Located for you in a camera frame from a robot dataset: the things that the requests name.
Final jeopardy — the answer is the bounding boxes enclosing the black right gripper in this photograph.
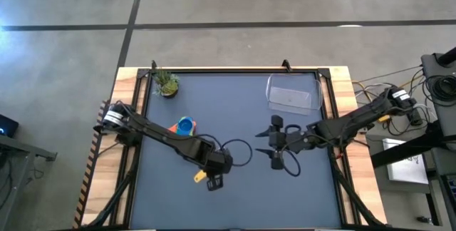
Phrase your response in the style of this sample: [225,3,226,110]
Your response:
[255,115,313,170]

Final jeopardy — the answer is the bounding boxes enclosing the blue-grey table mat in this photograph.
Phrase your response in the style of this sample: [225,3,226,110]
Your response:
[130,73,343,230]

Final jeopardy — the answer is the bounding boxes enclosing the blue measuring cup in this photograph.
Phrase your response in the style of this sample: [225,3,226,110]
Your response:
[177,116,195,136]

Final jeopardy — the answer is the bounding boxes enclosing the white paper sheet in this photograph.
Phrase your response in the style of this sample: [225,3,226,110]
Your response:
[383,137,430,185]

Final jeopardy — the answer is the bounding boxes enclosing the small potted succulent plant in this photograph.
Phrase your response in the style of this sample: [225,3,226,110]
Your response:
[152,68,181,99]

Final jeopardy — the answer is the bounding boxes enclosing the black coiled cable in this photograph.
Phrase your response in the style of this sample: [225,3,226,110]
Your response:
[423,74,456,103]

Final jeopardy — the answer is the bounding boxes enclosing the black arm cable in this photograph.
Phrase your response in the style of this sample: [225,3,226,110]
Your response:
[280,123,303,178]
[199,133,254,168]

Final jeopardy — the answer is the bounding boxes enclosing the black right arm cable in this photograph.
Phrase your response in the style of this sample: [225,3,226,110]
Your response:
[280,123,303,178]

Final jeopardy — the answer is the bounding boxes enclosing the black metal stand bar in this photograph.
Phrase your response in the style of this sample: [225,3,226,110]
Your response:
[369,120,456,170]

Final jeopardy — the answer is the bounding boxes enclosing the black metal table frame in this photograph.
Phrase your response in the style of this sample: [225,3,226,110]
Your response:
[85,59,389,231]

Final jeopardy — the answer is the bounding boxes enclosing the yellow measuring cup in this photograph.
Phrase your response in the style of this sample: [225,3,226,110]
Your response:
[193,169,208,184]

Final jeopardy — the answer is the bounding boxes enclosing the dark equipment rack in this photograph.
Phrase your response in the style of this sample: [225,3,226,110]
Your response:
[425,145,456,231]

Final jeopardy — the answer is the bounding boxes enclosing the yellow-black hazard tape strip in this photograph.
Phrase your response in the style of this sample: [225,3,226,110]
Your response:
[73,98,110,229]

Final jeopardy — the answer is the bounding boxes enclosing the grey metal stand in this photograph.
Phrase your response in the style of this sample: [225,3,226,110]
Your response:
[0,134,58,231]

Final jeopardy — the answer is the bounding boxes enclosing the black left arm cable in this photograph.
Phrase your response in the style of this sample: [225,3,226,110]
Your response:
[199,133,254,168]

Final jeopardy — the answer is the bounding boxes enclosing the black device with blue light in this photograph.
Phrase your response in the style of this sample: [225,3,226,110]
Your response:
[0,114,20,138]

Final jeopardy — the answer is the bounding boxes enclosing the grey equipment case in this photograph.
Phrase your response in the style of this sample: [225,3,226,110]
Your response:
[420,47,456,143]

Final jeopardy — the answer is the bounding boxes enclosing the black power strip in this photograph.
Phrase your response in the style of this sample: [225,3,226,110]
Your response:
[408,106,424,127]

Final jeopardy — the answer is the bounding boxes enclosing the clear plastic basket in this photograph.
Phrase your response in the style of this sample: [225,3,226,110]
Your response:
[265,73,324,116]

